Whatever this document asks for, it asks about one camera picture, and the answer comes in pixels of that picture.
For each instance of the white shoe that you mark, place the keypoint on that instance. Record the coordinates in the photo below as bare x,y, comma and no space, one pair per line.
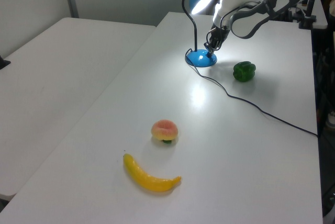
331,119

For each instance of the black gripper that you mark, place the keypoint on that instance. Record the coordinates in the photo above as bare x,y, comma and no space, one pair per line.
217,35

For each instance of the black camera stand pole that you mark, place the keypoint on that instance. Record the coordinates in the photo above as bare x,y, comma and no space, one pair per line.
311,6

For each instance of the yellow banana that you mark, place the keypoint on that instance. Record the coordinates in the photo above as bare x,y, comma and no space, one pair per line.
149,180

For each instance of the black bracket at table edge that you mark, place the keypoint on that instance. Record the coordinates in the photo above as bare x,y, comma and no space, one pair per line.
4,63

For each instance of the blue desk lamp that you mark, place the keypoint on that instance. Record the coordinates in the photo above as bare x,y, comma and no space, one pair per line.
199,57

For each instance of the green bell pepper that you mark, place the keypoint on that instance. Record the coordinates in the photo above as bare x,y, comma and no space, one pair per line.
244,71

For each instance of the black table clamp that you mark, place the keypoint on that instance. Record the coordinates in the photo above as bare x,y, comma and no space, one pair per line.
307,22

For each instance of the pink yellow peach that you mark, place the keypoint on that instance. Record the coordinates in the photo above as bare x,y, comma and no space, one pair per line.
165,129

